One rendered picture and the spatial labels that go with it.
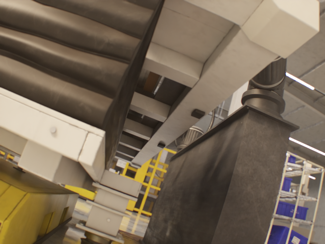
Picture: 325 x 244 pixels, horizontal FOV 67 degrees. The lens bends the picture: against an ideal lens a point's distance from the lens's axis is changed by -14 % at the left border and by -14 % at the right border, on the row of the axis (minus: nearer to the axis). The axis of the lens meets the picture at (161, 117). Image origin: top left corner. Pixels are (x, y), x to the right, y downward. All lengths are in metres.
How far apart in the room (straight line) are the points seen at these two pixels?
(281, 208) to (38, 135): 3.95
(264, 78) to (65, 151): 1.08
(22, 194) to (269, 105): 1.11
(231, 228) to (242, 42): 0.77
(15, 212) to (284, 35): 0.74
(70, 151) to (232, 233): 0.94
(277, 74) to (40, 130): 1.11
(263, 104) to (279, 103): 0.09
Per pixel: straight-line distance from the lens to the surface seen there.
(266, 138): 1.30
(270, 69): 1.27
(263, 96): 1.38
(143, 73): 1.25
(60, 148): 0.37
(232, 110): 6.09
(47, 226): 1.40
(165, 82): 1.14
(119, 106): 0.66
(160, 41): 0.89
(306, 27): 0.59
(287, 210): 4.25
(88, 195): 6.84
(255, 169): 1.24
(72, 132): 0.37
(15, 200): 0.77
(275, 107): 1.40
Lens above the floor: 0.35
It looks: 18 degrees up
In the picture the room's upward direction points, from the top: 20 degrees clockwise
